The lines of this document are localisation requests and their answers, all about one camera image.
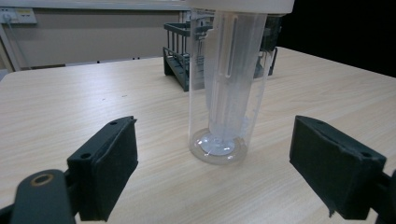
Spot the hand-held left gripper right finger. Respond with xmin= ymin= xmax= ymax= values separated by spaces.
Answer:
xmin=289 ymin=115 xmax=388 ymax=220

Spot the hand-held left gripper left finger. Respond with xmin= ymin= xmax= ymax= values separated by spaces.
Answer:
xmin=66 ymin=115 xmax=139 ymax=222

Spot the clear plastic measuring cylinder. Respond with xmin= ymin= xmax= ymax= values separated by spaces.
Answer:
xmin=185 ymin=0 xmax=295 ymax=166

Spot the dark grey rack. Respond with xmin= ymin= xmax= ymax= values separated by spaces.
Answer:
xmin=162 ymin=14 xmax=278 ymax=92

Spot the white cable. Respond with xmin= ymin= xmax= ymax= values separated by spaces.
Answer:
xmin=3 ymin=14 xmax=23 ymax=71

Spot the white wall socket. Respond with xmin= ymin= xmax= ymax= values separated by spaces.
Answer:
xmin=0 ymin=7 xmax=37 ymax=25

